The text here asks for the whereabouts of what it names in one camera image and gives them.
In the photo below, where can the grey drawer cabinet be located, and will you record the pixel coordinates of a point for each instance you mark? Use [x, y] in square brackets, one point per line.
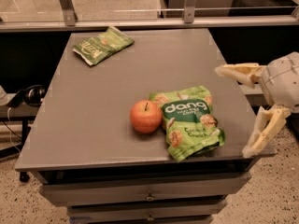
[149, 136]

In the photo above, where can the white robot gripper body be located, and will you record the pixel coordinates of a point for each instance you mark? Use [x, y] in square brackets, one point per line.
[281, 79]

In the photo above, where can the grey drawer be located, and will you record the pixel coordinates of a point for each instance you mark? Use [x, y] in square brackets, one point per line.
[144, 189]
[146, 211]

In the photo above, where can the dark green kettle chip bag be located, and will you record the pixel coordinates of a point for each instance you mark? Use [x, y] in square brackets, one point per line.
[95, 49]

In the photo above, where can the black headphones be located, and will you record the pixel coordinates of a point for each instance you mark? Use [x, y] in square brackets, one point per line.
[32, 96]

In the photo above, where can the top grey drawer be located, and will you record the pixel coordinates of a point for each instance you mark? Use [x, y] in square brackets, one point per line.
[144, 189]

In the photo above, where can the red apple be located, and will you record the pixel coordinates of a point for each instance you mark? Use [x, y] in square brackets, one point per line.
[145, 116]

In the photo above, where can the metal window rail frame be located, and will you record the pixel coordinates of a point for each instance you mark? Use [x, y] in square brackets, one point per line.
[87, 15]

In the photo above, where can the light green Dang chip bag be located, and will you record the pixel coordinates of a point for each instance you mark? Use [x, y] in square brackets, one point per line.
[190, 127]

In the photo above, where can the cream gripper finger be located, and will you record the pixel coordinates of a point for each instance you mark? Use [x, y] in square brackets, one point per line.
[268, 124]
[247, 74]

